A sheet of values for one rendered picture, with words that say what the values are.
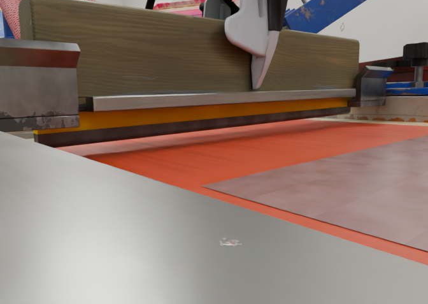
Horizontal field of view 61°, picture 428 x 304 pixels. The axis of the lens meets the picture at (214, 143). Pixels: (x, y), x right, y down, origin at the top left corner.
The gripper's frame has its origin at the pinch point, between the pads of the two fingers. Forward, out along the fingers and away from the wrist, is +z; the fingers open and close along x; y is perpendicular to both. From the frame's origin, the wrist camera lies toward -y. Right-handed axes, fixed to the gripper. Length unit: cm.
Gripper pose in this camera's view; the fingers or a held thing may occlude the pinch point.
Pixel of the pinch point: (246, 76)
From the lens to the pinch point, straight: 37.7
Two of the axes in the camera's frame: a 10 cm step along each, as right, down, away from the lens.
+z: 0.1, 9.9, 1.3
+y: -7.6, 0.9, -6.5
